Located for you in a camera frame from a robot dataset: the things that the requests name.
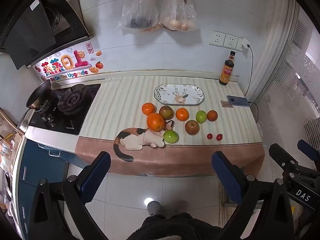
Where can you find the frosted glass sliding door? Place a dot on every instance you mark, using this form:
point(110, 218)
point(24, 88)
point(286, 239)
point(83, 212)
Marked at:
point(287, 92)

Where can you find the blue kitchen cabinet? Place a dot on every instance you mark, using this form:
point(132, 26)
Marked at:
point(37, 165)

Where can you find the black frying pan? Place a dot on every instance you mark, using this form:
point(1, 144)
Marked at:
point(40, 92)

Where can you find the person's dark fleece clothing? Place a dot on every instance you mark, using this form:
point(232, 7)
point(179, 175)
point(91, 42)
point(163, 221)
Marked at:
point(175, 227)

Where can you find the red-brown apple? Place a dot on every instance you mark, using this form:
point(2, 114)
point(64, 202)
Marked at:
point(167, 112)
point(192, 127)

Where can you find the white charger plug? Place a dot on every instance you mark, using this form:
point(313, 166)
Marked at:
point(246, 43)

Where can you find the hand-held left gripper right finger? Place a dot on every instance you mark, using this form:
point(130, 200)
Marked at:
point(225, 177)

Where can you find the white wall socket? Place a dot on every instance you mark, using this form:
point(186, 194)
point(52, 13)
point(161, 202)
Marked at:
point(230, 41)
point(217, 38)
point(239, 45)

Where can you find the clear plastic bag dark contents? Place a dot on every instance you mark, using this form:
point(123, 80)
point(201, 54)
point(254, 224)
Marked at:
point(140, 7)

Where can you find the colourful wall sticker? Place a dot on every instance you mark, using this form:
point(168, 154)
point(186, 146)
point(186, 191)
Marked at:
point(67, 65)

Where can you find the dark reddish orange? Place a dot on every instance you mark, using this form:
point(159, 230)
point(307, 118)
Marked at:
point(212, 115)

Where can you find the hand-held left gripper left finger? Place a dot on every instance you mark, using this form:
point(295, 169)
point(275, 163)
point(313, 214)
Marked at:
point(96, 177)

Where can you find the green apple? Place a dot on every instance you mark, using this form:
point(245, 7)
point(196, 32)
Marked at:
point(171, 136)
point(201, 116)

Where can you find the grey power bank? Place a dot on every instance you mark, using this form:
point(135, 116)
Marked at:
point(237, 100)

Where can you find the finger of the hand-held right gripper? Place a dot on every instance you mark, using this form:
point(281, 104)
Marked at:
point(280, 155)
point(307, 148)

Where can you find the black gas stove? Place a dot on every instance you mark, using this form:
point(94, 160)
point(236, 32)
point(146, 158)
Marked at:
point(75, 100)

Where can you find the dark soy sauce bottle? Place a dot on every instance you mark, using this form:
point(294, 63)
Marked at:
point(227, 72)

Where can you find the small orange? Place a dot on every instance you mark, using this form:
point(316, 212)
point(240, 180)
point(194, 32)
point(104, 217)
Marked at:
point(182, 114)
point(148, 108)

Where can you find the brown egg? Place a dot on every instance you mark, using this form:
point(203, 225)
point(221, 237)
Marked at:
point(174, 23)
point(184, 26)

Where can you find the cherry tomato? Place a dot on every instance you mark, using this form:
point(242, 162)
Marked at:
point(219, 137)
point(209, 136)

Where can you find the large orange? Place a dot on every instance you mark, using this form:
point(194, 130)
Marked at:
point(155, 122)

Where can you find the black range hood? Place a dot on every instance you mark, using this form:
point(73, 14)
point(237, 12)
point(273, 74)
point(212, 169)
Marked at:
point(25, 30)

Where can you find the oval floral ceramic plate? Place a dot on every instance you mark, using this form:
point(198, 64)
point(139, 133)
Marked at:
point(170, 92)

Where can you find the person's grey slipper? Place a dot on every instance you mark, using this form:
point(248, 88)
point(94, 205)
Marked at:
point(154, 207)
point(181, 206)

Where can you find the clear plastic bag with eggs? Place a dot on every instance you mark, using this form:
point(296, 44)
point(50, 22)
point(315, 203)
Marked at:
point(177, 5)

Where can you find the small brown card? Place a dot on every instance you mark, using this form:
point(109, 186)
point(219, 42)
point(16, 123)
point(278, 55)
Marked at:
point(226, 104)

